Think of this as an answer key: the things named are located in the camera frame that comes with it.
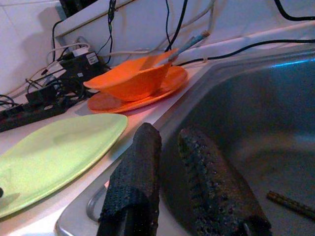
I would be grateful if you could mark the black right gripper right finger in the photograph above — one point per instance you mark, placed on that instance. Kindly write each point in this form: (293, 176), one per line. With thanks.
(214, 191)

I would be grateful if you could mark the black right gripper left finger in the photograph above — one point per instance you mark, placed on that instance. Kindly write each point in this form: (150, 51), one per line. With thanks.
(135, 177)

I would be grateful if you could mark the dark brown chopstick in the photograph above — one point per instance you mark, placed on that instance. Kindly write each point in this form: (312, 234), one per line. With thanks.
(290, 204)

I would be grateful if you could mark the light green plate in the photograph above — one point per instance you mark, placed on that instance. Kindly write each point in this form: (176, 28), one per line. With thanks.
(56, 157)

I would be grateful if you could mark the stainless steel sink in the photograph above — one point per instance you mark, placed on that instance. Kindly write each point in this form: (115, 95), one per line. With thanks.
(246, 110)

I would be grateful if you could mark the orange bowl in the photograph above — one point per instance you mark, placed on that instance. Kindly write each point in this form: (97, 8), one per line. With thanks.
(133, 81)

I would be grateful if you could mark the orange plate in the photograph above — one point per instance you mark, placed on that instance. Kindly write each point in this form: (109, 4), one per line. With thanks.
(177, 78)

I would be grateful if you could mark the black power strip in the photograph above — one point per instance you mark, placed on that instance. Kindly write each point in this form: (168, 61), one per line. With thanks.
(29, 118)

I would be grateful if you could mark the small black power adapter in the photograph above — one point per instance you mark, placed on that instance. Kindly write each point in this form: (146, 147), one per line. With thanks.
(43, 94)

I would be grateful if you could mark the white power plug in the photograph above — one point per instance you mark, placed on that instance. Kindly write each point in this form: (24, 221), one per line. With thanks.
(81, 51)

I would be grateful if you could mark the blue patterned chopstick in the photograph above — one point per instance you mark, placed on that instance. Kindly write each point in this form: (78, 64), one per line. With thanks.
(189, 44)

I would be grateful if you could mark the black ribbed box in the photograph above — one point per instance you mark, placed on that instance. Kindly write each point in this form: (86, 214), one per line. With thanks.
(73, 6)

